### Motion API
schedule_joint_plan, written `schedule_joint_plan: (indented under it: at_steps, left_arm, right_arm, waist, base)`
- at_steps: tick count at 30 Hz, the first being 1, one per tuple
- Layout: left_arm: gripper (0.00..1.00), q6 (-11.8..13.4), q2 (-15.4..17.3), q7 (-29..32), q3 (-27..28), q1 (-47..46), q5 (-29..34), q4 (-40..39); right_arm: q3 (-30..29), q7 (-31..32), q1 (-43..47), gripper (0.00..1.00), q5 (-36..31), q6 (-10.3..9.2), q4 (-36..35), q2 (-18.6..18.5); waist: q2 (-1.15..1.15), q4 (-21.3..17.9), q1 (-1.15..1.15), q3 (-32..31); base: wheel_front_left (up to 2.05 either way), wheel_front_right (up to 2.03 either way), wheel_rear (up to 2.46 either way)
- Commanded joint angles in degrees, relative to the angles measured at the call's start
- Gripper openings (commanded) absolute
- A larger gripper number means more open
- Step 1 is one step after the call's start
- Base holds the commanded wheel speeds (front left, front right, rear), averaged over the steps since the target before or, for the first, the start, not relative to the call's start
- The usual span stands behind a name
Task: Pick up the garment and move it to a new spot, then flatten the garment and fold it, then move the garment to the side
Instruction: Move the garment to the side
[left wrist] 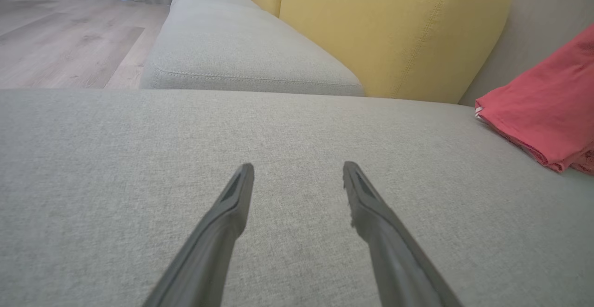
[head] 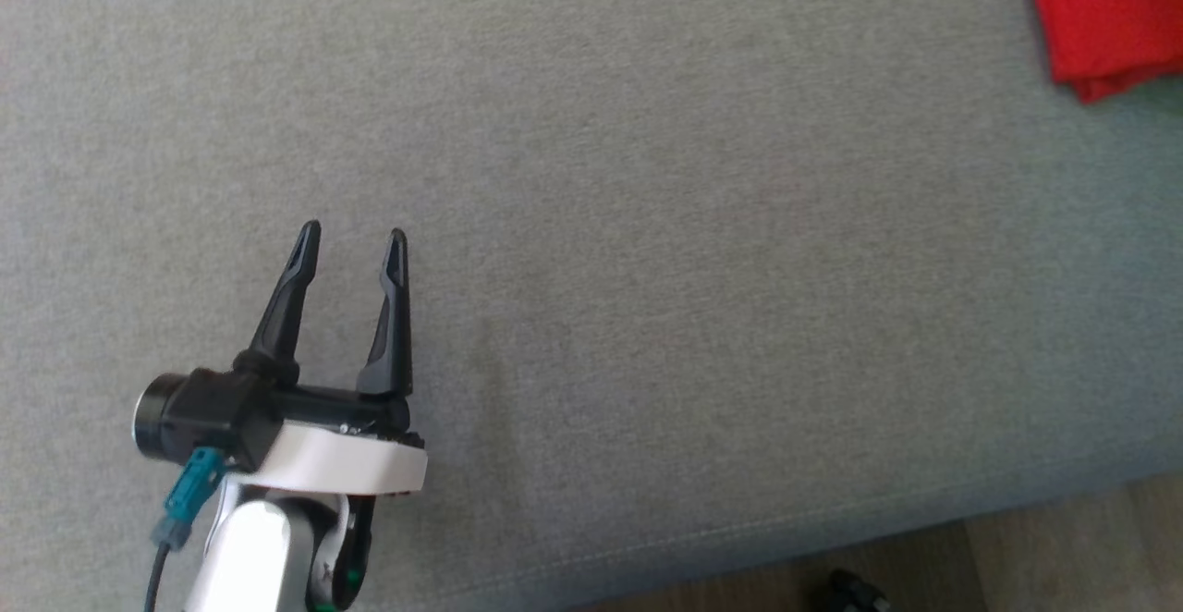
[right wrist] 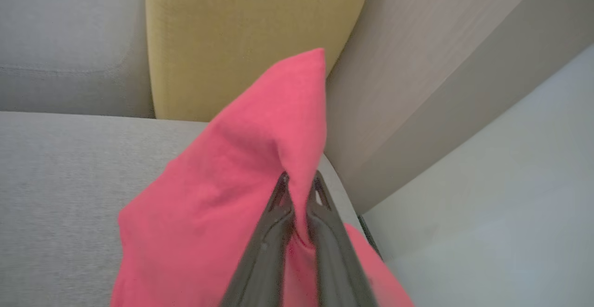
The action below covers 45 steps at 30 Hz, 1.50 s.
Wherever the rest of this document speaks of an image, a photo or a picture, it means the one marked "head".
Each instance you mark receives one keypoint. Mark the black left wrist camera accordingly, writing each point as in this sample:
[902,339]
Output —
[208,413]

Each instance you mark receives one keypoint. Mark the red shorts white trim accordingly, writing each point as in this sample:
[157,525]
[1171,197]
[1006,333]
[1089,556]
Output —
[1109,11]

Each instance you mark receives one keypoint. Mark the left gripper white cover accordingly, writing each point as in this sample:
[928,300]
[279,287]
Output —
[342,464]

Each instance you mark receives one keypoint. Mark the grey sofa seat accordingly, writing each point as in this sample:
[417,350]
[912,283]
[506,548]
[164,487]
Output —
[693,270]

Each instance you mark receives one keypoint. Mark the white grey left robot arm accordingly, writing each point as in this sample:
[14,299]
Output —
[250,556]

